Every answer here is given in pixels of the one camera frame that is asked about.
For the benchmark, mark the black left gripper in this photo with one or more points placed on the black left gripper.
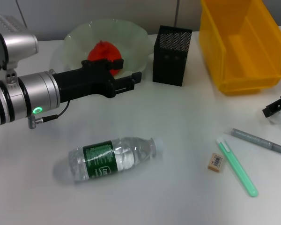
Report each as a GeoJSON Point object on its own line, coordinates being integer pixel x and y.
{"type": "Point", "coordinates": [84, 82]}

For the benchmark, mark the white paper ball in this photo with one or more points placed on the white paper ball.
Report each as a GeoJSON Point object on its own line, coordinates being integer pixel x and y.
{"type": "Point", "coordinates": [276, 119]}

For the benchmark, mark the orange ribbed fruit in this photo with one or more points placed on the orange ribbed fruit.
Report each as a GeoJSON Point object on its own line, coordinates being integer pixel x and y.
{"type": "Point", "coordinates": [103, 52]}

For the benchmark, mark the clear green-label water bottle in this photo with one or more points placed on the clear green-label water bottle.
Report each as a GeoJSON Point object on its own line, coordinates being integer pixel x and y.
{"type": "Point", "coordinates": [103, 159]}

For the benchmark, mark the grey marker pen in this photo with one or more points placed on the grey marker pen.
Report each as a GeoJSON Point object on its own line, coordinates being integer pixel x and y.
{"type": "Point", "coordinates": [255, 139]}

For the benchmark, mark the green glass fruit plate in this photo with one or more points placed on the green glass fruit plate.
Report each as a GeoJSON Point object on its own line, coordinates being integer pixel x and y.
{"type": "Point", "coordinates": [131, 37]}

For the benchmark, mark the black mesh pen holder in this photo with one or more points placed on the black mesh pen holder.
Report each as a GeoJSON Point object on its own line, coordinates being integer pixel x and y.
{"type": "Point", "coordinates": [171, 61]}

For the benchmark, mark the green pen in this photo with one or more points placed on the green pen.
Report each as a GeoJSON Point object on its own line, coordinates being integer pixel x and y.
{"type": "Point", "coordinates": [236, 166]}

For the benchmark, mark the beige eraser with barcode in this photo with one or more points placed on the beige eraser with barcode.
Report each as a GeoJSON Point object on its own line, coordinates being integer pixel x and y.
{"type": "Point", "coordinates": [215, 162]}

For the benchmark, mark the yellow plastic storage bin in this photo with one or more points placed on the yellow plastic storage bin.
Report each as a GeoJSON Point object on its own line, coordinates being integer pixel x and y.
{"type": "Point", "coordinates": [248, 58]}

